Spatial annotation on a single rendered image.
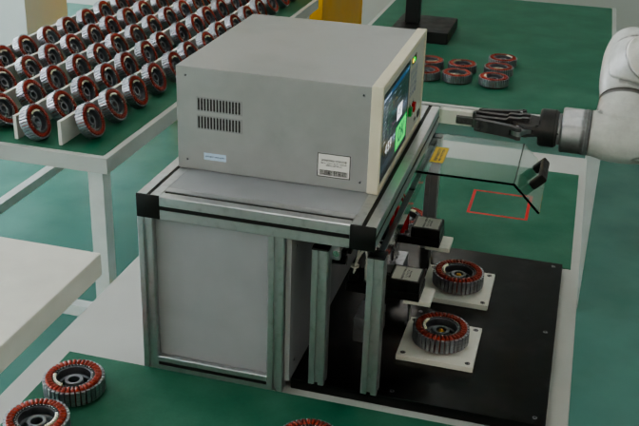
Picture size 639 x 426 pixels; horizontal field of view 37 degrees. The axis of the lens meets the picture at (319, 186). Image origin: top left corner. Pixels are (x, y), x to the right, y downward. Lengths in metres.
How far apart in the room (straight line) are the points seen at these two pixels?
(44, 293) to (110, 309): 0.86
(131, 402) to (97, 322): 0.30
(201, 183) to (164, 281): 0.20
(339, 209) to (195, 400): 0.45
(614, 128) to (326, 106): 0.56
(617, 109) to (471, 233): 0.68
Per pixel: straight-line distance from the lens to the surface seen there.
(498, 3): 5.07
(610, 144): 1.93
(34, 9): 5.71
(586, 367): 3.43
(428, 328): 1.97
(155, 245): 1.80
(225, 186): 1.78
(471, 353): 1.94
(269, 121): 1.76
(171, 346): 1.90
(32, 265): 1.34
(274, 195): 1.74
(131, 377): 1.91
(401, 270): 1.92
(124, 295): 2.18
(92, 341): 2.03
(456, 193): 2.71
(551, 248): 2.46
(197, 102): 1.80
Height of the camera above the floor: 1.82
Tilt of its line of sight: 23 degrees down
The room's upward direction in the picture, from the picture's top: 2 degrees clockwise
